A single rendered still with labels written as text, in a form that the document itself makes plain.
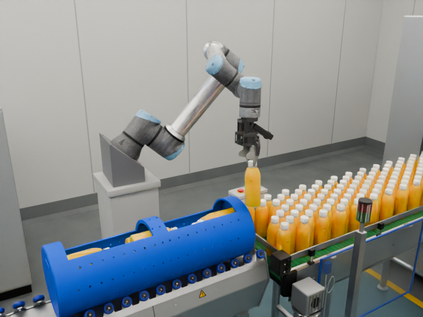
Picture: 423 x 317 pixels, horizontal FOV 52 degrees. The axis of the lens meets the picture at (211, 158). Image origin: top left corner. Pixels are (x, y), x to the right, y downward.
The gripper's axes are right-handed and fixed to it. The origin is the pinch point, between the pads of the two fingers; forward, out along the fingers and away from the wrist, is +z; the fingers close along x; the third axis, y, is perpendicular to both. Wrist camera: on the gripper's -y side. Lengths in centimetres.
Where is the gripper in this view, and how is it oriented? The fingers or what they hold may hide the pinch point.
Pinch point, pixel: (252, 162)
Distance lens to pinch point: 191.1
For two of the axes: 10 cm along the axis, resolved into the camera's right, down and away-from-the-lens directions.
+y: -8.8, 1.0, -4.6
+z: -0.1, 9.7, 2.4
